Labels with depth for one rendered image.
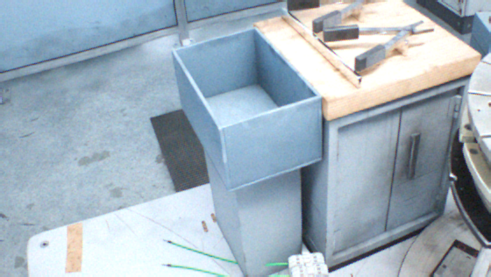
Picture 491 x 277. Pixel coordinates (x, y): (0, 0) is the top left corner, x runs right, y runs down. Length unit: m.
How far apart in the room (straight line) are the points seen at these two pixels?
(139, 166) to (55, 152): 0.41
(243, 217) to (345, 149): 0.14
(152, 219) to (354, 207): 0.32
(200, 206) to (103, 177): 1.33
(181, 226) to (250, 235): 0.18
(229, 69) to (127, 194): 1.40
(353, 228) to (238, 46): 0.27
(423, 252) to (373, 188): 0.13
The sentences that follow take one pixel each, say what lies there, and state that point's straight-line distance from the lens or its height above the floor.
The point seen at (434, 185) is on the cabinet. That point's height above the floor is 0.86.
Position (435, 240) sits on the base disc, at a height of 0.80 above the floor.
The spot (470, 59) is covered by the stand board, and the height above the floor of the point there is 1.06.
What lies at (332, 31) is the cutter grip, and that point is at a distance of 0.59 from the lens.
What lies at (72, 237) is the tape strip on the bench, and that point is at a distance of 0.84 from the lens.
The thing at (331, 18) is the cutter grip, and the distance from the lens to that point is 0.62.
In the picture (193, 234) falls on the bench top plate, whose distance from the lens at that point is 0.79.
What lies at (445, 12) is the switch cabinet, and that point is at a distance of 3.05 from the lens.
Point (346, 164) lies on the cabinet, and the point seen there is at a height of 0.96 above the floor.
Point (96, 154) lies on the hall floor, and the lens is 2.25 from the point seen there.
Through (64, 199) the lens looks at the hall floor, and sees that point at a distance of 2.11.
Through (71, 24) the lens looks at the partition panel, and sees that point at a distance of 2.67.
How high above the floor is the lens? 1.37
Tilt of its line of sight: 39 degrees down
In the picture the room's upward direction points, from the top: 6 degrees counter-clockwise
